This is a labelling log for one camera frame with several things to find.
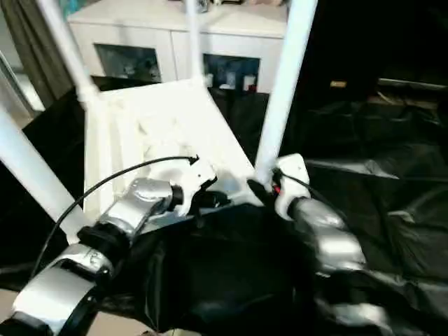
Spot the black plastic mat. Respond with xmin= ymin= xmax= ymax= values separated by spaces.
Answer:
xmin=0 ymin=78 xmax=448 ymax=336

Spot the white plastic table top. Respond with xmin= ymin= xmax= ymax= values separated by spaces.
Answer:
xmin=67 ymin=76 xmax=267 ymax=246

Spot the grey-brown curtain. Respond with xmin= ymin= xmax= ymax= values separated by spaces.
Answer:
xmin=0 ymin=0 xmax=77 ymax=106

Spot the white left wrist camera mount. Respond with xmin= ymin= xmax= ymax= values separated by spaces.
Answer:
xmin=177 ymin=156 xmax=218 ymax=218

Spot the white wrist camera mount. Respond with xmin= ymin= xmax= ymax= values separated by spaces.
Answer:
xmin=177 ymin=156 xmax=218 ymax=218
xmin=272 ymin=152 xmax=312 ymax=222

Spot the white plastic table leg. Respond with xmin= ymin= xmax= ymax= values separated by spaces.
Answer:
xmin=0 ymin=104 xmax=88 ymax=243
xmin=253 ymin=0 xmax=319 ymax=183
xmin=183 ymin=0 xmax=208 ymax=88
xmin=34 ymin=0 xmax=102 ymax=106

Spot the black box with yellow label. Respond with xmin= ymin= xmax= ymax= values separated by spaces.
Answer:
xmin=293 ymin=0 xmax=382 ymax=106

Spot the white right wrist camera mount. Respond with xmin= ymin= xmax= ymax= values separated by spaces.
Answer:
xmin=272 ymin=152 xmax=312 ymax=222

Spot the dark metal rail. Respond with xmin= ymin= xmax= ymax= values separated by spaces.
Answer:
xmin=377 ymin=78 xmax=448 ymax=89

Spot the white glass-door cabinet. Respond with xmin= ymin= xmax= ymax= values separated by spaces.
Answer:
xmin=66 ymin=0 xmax=288 ymax=95

